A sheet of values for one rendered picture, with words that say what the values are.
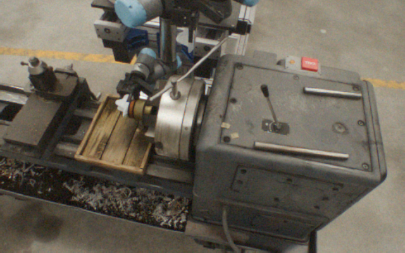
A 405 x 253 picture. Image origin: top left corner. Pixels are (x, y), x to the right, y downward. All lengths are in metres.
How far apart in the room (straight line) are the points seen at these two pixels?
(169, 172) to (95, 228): 1.01
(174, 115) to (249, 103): 0.25
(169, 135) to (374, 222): 1.80
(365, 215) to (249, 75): 1.63
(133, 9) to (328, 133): 0.77
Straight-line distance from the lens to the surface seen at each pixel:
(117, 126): 1.43
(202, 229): 1.55
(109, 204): 1.60
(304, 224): 1.40
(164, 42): 1.37
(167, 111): 1.03
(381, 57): 3.64
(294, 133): 0.99
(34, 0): 4.12
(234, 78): 1.08
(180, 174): 1.29
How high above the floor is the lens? 2.04
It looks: 55 degrees down
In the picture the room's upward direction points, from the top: 4 degrees clockwise
